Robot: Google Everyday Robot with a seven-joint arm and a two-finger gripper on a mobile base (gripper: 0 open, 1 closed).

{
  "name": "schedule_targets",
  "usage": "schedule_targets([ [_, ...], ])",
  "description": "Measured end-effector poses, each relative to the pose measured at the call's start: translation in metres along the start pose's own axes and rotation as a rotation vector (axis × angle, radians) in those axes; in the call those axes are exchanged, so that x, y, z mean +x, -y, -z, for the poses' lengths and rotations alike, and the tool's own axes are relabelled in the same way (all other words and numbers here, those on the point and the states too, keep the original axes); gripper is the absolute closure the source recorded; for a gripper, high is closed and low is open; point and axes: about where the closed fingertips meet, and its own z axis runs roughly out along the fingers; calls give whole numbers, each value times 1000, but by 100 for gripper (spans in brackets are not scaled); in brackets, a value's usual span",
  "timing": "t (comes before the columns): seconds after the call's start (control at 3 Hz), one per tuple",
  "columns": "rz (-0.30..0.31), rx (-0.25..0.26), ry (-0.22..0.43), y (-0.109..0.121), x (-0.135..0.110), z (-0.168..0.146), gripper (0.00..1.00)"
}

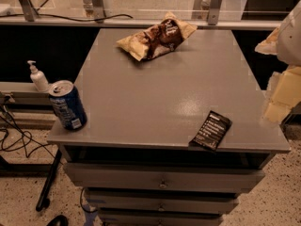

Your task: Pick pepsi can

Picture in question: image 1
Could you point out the brown yellow chip bag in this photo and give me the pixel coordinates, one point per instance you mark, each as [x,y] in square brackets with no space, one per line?
[157,40]

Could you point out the grey drawer cabinet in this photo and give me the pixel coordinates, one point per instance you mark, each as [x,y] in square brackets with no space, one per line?
[146,113]

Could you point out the bottom grey drawer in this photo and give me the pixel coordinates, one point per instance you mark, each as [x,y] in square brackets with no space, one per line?
[151,218]

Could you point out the metal railing post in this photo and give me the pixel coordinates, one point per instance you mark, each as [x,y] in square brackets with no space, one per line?
[98,10]
[28,10]
[214,10]

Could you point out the top grey drawer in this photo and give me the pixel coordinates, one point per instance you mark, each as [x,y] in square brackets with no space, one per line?
[164,178]

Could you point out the black round floor object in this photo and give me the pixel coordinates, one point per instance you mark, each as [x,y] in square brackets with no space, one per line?
[59,221]

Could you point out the black snack packet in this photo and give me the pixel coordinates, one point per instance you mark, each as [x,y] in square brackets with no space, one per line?
[211,132]

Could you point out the left metal railing post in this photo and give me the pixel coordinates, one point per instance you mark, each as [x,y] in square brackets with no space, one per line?
[28,10]

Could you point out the grey drawer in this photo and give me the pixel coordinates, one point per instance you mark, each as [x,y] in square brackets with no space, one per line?
[151,218]
[167,201]
[164,178]

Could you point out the black stand leg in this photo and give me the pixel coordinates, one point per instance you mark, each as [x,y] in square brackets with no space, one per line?
[43,201]

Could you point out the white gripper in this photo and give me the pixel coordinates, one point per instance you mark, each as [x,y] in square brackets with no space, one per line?
[291,38]

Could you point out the blue pepsi can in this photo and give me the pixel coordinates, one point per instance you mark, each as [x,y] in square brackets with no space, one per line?
[65,100]

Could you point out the middle grey drawer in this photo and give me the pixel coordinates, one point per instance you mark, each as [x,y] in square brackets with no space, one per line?
[167,201]

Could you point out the white pump dispenser bottle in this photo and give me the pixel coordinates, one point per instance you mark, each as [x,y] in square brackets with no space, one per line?
[38,77]

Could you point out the middle metal railing post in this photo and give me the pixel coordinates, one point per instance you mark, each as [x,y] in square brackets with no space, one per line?
[98,10]

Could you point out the right metal railing post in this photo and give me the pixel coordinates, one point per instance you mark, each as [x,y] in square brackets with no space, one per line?
[214,10]

